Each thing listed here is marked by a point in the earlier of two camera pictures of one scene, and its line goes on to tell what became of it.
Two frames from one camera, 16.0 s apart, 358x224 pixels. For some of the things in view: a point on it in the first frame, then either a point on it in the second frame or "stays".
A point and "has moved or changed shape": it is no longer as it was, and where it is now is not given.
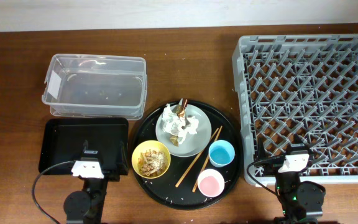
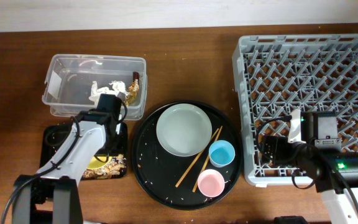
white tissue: x=176 y=126 → x=117 y=86
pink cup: x=211 y=183 stays
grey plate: x=194 y=144 stays
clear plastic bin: x=96 y=86 stays
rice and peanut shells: x=151 y=162 has moved or changed shape
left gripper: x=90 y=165 → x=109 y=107
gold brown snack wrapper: x=181 y=109 → x=133 y=93
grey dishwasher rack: x=322 y=87 stays
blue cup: x=221 y=153 stays
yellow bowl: x=151 y=159 has moved or changed shape
